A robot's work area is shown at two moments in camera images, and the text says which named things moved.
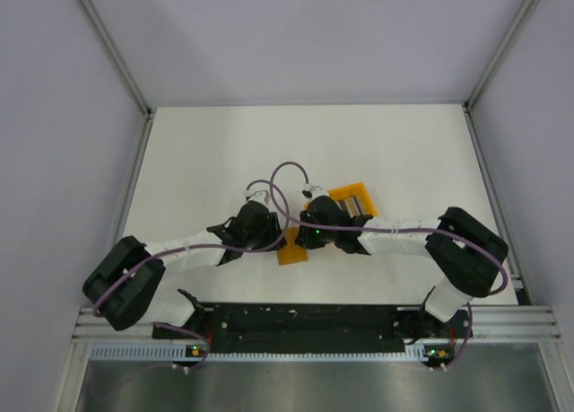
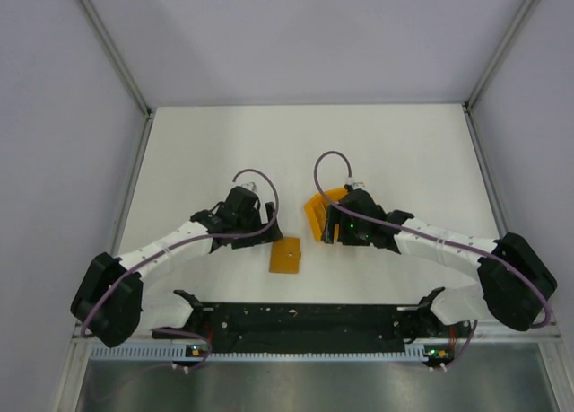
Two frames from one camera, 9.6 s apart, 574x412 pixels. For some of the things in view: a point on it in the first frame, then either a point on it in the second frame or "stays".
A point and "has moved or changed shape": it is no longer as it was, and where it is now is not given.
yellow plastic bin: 355,190 has moved or changed shape
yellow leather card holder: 291,253 has moved or changed shape
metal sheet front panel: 476,383 stays
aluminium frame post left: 111,47 stays
